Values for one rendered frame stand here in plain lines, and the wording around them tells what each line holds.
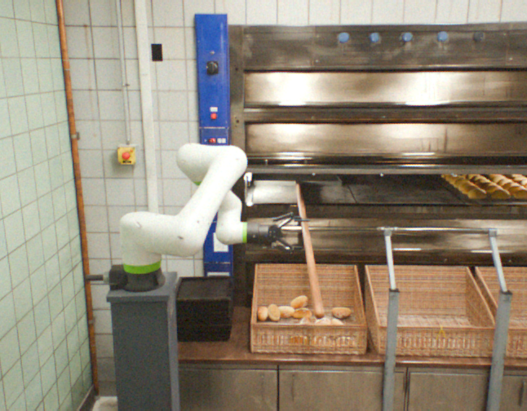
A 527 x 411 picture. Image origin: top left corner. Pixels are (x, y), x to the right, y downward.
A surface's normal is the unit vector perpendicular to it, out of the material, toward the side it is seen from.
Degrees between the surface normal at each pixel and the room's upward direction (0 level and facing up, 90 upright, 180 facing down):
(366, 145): 70
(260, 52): 90
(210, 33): 90
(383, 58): 90
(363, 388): 90
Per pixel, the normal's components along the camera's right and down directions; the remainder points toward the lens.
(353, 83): -0.02, -0.08
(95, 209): -0.03, 0.26
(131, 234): -0.36, 0.22
